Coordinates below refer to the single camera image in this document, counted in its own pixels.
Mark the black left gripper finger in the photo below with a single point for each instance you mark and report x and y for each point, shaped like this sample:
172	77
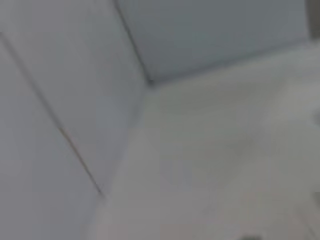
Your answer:
250	238

